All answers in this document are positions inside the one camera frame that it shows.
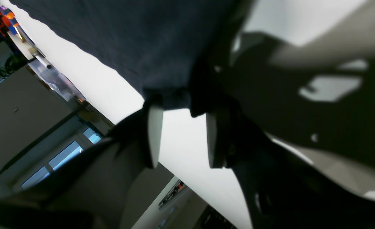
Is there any black T-shirt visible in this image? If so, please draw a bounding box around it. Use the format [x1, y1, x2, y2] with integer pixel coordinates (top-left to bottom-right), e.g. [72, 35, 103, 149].
[11, 0, 240, 110]

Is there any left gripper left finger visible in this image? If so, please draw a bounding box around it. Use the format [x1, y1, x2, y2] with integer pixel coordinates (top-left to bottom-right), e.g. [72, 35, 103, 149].
[0, 103, 163, 229]

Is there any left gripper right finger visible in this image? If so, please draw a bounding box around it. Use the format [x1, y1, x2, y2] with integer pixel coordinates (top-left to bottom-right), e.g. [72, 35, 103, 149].
[206, 108, 375, 229]

